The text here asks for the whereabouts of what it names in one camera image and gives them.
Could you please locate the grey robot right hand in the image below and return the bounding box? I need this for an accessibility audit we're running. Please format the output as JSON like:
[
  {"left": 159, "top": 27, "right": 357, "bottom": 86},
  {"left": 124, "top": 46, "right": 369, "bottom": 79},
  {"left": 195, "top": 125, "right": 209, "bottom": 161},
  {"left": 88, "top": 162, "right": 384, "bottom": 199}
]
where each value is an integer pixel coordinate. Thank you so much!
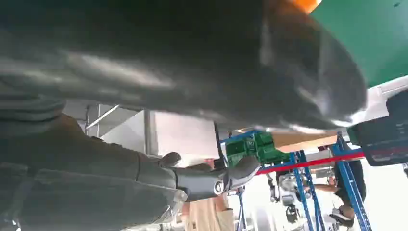
[{"left": 0, "top": 0, "right": 367, "bottom": 231}]

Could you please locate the white partition panel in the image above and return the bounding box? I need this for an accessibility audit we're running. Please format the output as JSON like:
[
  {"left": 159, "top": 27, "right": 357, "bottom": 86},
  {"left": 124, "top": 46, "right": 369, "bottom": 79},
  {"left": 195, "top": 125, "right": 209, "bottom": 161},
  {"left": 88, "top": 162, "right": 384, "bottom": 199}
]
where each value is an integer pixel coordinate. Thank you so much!
[{"left": 86, "top": 103, "right": 220, "bottom": 160}]

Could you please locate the green crate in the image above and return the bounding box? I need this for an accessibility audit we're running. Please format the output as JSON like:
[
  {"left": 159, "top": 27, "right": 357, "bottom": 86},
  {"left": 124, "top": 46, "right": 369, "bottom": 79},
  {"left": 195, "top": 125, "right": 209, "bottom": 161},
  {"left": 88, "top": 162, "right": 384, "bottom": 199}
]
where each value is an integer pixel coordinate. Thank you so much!
[{"left": 224, "top": 130, "right": 289, "bottom": 168}]

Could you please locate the tan wooden board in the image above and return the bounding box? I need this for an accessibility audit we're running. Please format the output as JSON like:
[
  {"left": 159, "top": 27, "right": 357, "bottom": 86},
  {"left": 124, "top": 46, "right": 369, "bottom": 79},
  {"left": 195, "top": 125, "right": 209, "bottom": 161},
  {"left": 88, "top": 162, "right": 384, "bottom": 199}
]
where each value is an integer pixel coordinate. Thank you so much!
[{"left": 271, "top": 130, "right": 339, "bottom": 154}]

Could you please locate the person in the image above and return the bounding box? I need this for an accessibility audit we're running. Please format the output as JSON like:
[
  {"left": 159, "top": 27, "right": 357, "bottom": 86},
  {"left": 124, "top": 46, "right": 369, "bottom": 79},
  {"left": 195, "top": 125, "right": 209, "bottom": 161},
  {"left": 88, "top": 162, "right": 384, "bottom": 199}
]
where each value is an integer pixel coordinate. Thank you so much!
[
  {"left": 181, "top": 157, "right": 237, "bottom": 231},
  {"left": 314, "top": 159, "right": 367, "bottom": 229}
]

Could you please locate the red bar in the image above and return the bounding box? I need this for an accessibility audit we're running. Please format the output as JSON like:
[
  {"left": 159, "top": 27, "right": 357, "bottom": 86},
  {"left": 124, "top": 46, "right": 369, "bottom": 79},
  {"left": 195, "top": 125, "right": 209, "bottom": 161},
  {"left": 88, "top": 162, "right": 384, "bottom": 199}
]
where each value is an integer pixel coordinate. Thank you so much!
[{"left": 256, "top": 152, "right": 366, "bottom": 176}]

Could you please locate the grey machine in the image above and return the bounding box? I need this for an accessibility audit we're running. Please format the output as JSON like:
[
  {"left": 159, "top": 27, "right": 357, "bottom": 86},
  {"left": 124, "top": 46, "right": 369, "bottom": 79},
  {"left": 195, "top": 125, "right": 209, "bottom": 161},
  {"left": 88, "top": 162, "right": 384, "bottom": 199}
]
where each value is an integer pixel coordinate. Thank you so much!
[{"left": 267, "top": 172, "right": 311, "bottom": 224}]

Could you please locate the green table mat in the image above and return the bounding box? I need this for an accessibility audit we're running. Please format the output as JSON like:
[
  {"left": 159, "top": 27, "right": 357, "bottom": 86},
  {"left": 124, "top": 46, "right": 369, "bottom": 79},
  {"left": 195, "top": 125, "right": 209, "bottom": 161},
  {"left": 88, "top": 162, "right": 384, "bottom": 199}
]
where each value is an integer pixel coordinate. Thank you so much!
[{"left": 310, "top": 0, "right": 408, "bottom": 88}]

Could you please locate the blue metal rack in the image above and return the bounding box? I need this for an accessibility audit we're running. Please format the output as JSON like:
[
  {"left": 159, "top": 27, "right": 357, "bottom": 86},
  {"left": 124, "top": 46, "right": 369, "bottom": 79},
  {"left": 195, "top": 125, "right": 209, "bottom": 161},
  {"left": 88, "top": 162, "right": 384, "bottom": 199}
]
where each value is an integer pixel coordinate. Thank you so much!
[{"left": 220, "top": 129, "right": 373, "bottom": 231}]

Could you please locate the blue tablet case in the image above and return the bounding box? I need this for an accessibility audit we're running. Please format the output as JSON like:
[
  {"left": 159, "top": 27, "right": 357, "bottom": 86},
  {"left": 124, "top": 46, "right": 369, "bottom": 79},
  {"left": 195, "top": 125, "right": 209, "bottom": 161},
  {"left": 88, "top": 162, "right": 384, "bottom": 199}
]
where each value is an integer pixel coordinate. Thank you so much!
[{"left": 347, "top": 90, "right": 408, "bottom": 167}]

